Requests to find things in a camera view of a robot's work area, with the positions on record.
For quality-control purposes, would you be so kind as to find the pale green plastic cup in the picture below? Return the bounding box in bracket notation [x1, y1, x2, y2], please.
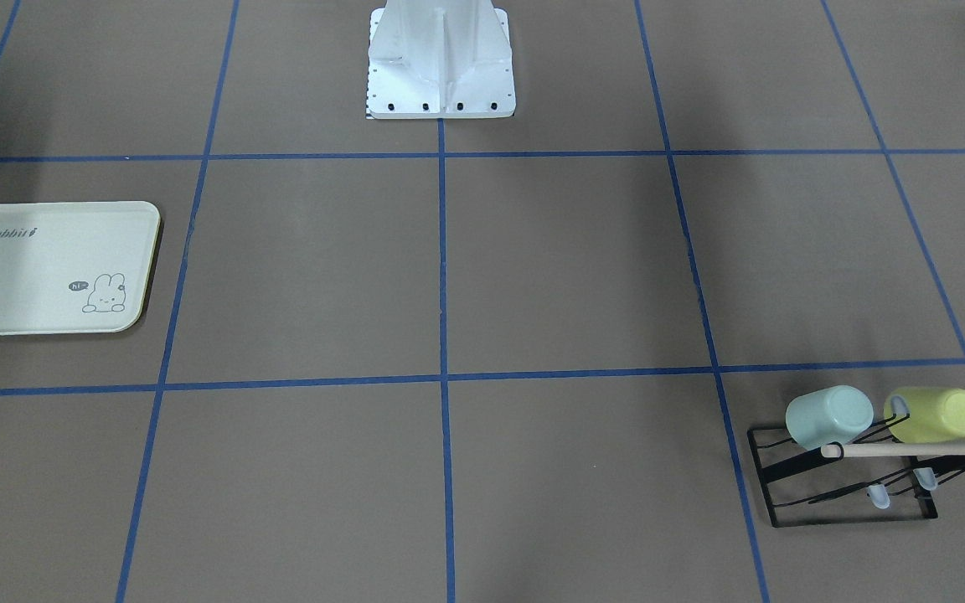
[784, 385, 875, 451]

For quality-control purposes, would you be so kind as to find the yellow plastic cup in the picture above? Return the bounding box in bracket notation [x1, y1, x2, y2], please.
[882, 386, 965, 444]

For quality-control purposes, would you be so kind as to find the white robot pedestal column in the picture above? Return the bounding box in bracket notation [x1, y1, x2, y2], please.
[365, 1, 517, 120]

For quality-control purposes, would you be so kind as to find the cream rabbit print tray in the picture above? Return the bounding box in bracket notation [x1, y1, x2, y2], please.
[0, 201, 162, 336]

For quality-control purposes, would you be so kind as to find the black wire cup rack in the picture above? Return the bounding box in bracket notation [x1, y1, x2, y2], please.
[746, 399, 965, 529]

